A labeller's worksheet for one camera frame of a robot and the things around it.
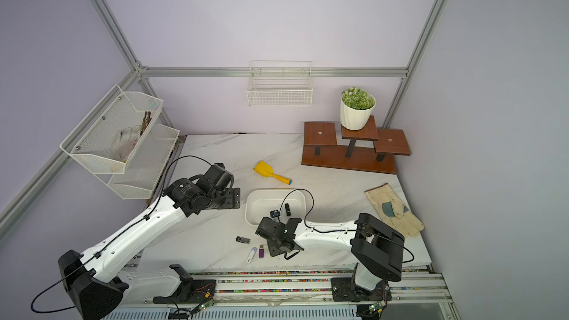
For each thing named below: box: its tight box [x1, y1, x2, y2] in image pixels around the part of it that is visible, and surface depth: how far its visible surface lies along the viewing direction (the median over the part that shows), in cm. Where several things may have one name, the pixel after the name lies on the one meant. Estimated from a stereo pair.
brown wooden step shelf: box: [301, 115, 412, 175], surface depth 106 cm
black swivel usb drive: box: [235, 235, 252, 245], surface depth 86 cm
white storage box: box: [244, 188, 314, 228], surface depth 95 cm
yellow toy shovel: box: [253, 160, 293, 185], surface depth 108 cm
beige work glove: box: [364, 182, 425, 238], surface depth 96 cm
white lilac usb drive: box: [245, 246, 258, 264], surface depth 83 cm
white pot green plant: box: [339, 86, 377, 131], surface depth 85 cm
